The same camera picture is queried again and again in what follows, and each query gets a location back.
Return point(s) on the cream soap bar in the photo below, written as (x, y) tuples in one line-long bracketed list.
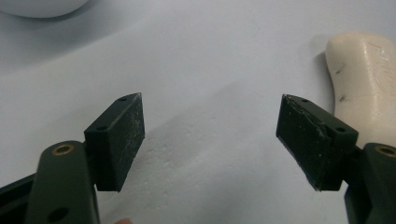
[(364, 87)]

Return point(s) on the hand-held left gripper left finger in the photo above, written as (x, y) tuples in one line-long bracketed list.
[(115, 143)]

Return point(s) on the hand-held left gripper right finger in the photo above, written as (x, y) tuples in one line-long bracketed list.
[(314, 140)]

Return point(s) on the white bowl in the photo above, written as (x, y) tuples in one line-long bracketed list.
[(40, 6)]

